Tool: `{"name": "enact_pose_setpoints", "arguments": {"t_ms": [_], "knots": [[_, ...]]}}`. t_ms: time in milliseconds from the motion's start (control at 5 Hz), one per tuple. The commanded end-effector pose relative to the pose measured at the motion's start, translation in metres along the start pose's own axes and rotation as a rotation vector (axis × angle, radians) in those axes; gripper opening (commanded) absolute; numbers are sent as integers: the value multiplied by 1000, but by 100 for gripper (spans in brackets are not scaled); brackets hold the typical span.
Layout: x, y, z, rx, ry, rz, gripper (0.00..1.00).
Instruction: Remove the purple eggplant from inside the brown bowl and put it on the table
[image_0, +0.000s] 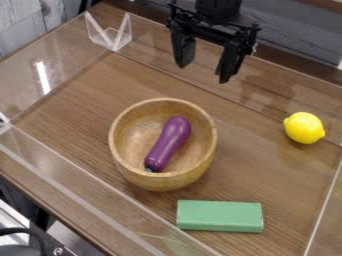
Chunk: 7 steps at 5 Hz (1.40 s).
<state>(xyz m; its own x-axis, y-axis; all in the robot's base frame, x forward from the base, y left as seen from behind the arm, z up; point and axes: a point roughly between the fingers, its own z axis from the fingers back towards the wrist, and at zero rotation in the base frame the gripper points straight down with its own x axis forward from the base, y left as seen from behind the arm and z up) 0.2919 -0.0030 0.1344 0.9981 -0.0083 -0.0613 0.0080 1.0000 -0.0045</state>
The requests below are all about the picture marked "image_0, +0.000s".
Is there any green rectangular block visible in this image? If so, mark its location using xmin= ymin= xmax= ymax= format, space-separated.
xmin=177 ymin=200 xmax=265 ymax=233

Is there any brown wooden bowl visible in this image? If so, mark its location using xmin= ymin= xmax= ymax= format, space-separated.
xmin=109 ymin=98 xmax=218 ymax=192

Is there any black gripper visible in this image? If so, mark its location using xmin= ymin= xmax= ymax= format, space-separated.
xmin=167 ymin=0 xmax=261 ymax=84

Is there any purple toy eggplant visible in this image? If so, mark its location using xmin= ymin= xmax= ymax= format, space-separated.
xmin=145 ymin=116 xmax=191 ymax=173

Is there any clear acrylic corner bracket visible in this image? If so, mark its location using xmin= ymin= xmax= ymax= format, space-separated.
xmin=85 ymin=11 xmax=133 ymax=52

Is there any black equipment at table edge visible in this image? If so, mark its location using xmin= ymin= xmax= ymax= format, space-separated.
xmin=0 ymin=227 xmax=69 ymax=256

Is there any yellow lemon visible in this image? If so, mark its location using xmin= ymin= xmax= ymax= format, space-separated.
xmin=284 ymin=112 xmax=326 ymax=145

